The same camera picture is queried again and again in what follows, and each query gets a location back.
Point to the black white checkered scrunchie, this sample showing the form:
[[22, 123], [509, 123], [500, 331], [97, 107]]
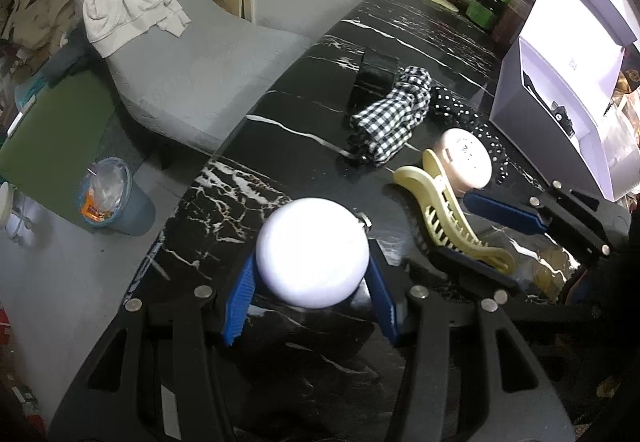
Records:
[[395, 121]]

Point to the teal plastic crate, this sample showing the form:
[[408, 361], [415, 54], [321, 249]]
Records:
[[30, 89]]

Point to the lavender gift box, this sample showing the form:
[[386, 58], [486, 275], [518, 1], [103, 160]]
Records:
[[575, 21]]

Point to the pile of beige clothes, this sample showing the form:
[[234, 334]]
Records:
[[35, 11]]

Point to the green ottoman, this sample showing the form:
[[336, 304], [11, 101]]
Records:
[[55, 136]]

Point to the white round jar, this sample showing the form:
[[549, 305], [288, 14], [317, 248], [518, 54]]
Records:
[[312, 252]]

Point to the blue waste bin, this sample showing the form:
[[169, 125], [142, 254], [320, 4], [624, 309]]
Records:
[[135, 212]]

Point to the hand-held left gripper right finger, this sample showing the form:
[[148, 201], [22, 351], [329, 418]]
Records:
[[385, 304]]

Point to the grey upholstered chair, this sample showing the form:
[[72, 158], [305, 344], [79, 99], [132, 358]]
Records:
[[200, 71]]

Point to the pink round jar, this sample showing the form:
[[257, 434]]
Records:
[[465, 156]]

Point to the black polka dot scrunchie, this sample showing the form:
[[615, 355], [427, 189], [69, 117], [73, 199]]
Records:
[[445, 104]]

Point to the yellow hair claw clip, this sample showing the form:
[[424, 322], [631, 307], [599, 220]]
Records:
[[440, 207]]

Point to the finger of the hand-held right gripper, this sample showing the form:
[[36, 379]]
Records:
[[475, 269], [505, 212]]

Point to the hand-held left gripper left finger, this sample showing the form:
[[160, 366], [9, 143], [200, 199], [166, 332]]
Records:
[[240, 304]]

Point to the brown jar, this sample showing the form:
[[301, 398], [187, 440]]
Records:
[[512, 21]]

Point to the small black box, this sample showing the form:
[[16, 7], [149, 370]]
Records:
[[375, 71]]

